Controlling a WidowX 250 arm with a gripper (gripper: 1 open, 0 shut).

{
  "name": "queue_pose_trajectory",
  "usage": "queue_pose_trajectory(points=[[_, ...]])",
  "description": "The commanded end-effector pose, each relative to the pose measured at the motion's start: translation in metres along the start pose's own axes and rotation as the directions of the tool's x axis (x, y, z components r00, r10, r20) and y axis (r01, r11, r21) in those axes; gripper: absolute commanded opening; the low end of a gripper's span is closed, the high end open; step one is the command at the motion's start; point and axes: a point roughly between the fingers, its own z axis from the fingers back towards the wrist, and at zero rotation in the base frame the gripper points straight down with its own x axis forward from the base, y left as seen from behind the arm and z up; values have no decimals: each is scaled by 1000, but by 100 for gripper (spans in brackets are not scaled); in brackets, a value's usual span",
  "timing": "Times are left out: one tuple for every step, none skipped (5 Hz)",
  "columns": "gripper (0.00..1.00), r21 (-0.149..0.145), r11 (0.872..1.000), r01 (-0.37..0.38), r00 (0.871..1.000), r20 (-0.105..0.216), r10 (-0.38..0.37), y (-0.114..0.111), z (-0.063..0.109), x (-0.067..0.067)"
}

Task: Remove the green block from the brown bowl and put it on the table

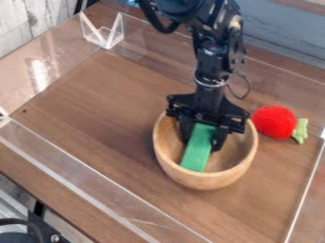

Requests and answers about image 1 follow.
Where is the brown wooden bowl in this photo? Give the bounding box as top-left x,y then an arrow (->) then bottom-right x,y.
153,114 -> 260,191

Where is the black cable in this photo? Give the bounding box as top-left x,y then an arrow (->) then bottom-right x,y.
0,216 -> 42,243

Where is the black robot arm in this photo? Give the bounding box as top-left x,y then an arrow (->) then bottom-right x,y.
138,0 -> 249,151

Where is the red plush strawberry toy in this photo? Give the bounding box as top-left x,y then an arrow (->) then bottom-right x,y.
252,105 -> 309,144

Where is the clear acrylic corner bracket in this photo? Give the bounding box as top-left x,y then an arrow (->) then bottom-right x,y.
79,12 -> 124,49

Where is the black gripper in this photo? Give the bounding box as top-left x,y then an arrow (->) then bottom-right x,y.
166,84 -> 249,152

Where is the clear acrylic front barrier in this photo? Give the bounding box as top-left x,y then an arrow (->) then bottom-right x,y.
0,116 -> 211,243

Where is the black metal stand base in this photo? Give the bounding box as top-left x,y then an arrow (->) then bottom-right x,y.
27,201 -> 71,243

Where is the green rectangular block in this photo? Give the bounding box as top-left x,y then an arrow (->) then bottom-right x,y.
181,123 -> 215,172

